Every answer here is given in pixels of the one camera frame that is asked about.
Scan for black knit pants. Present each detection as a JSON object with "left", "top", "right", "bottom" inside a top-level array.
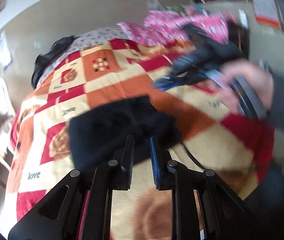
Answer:
[{"left": 69, "top": 95, "right": 182, "bottom": 172}]

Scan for person's right hand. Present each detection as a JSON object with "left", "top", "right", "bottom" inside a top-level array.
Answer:
[{"left": 205, "top": 59, "right": 274, "bottom": 120}]

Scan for pink penguin print quilt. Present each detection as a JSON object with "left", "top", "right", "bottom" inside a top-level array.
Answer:
[{"left": 117, "top": 6, "right": 235, "bottom": 46}]

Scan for orange red patterned blanket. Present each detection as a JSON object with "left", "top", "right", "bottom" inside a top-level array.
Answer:
[{"left": 4, "top": 38, "right": 274, "bottom": 239}]

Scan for white floral bed sheet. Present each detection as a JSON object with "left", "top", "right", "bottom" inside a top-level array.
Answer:
[{"left": 37, "top": 25, "right": 128, "bottom": 87}]

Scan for black shiny garment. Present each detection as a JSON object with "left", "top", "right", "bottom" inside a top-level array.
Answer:
[{"left": 31, "top": 35, "right": 77, "bottom": 89}]

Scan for black cable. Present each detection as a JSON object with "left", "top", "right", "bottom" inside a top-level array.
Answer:
[{"left": 179, "top": 141, "right": 208, "bottom": 170}]

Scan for white red wall calendar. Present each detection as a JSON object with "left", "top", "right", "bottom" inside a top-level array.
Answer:
[{"left": 252, "top": 0, "right": 281, "bottom": 29}]

